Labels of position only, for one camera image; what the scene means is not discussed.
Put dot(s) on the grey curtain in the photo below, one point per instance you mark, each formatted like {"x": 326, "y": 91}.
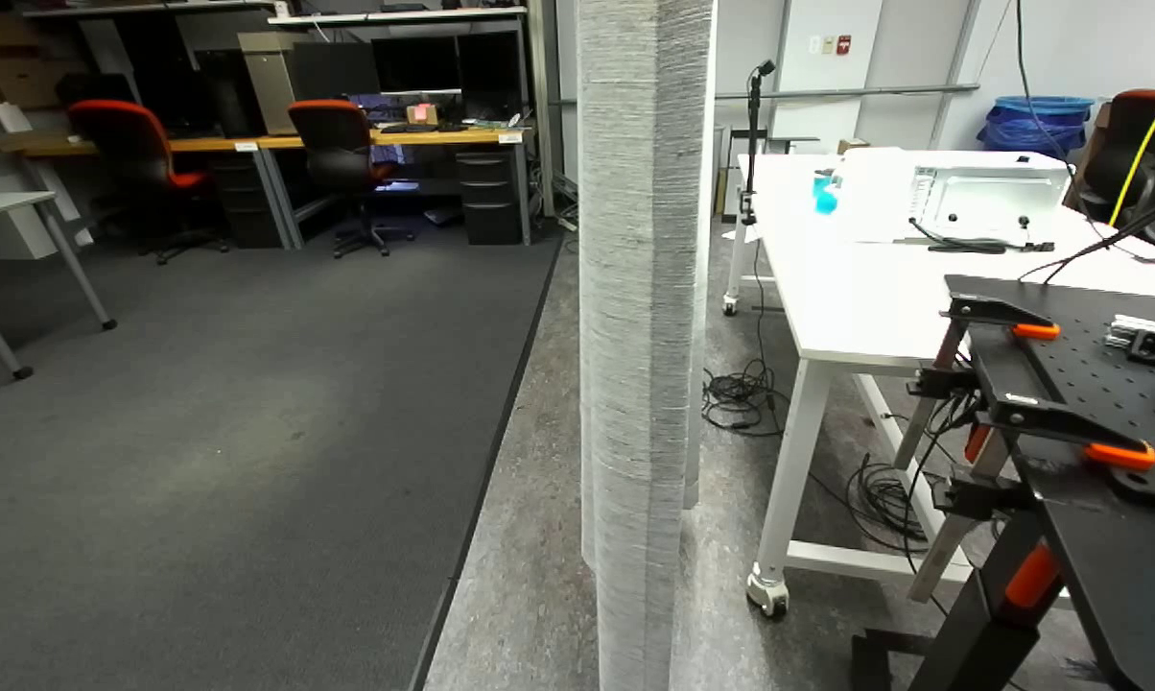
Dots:
{"x": 647, "y": 75}

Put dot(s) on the orange clamp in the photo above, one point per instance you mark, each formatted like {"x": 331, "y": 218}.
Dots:
{"x": 1023, "y": 324}
{"x": 1055, "y": 419}

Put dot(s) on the black drawer cabinet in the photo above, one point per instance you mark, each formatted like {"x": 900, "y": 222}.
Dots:
{"x": 488, "y": 199}

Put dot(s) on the black perforated robot table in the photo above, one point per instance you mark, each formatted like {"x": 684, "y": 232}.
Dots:
{"x": 1041, "y": 383}

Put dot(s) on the black microphone stand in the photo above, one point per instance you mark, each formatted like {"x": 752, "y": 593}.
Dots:
{"x": 744, "y": 194}

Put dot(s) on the wooden desk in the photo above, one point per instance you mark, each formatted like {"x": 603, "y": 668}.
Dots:
{"x": 262, "y": 152}

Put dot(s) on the right red office chair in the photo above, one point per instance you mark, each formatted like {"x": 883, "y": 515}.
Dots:
{"x": 340, "y": 155}

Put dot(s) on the red office chair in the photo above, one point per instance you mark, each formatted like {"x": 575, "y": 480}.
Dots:
{"x": 153, "y": 204}
{"x": 340, "y": 155}

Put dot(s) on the orange clamp upper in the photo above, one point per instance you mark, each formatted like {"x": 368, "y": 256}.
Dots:
{"x": 1023, "y": 324}

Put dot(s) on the white table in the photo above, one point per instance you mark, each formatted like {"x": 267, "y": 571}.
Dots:
{"x": 864, "y": 295}

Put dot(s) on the left red office chair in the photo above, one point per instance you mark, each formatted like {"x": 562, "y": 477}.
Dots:
{"x": 153, "y": 204}

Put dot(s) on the blue bottle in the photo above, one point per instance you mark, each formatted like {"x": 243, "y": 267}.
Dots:
{"x": 826, "y": 190}

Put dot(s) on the orange clamp lower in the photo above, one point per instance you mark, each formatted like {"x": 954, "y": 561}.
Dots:
{"x": 1055, "y": 419}

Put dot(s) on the blue bin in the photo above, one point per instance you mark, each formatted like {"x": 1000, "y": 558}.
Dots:
{"x": 1043, "y": 123}

